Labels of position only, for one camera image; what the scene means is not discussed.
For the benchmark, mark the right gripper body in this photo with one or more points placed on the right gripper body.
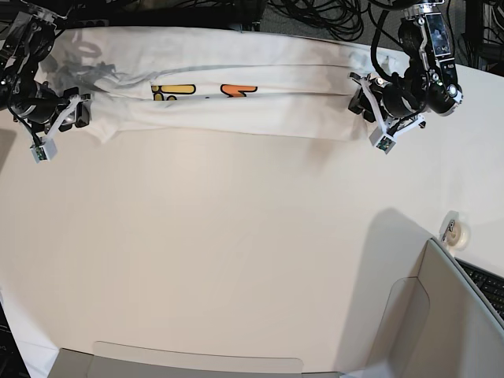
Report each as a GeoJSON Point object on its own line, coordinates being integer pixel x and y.
{"type": "Point", "coordinates": [42, 108]}

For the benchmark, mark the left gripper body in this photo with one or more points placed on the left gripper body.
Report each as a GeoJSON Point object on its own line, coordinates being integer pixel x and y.
{"type": "Point", "coordinates": [395, 100]}

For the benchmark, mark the white printed t-shirt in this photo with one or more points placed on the white printed t-shirt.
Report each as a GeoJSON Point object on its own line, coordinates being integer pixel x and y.
{"type": "Point", "coordinates": [144, 78]}

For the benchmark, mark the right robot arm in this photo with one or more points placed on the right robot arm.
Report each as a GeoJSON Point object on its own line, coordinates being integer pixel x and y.
{"type": "Point", "coordinates": [29, 40]}

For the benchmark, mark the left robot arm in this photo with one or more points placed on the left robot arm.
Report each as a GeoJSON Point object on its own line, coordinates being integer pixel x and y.
{"type": "Point", "coordinates": [430, 82]}

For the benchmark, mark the clear tape roll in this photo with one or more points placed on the clear tape roll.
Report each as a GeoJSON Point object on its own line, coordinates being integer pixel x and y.
{"type": "Point", "coordinates": [455, 232]}

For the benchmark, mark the black keyboard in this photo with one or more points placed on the black keyboard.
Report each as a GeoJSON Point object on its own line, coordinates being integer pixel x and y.
{"type": "Point", "coordinates": [489, 284]}

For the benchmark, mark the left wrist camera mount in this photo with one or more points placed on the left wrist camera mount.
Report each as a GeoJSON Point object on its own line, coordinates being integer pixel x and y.
{"type": "Point", "coordinates": [384, 136]}

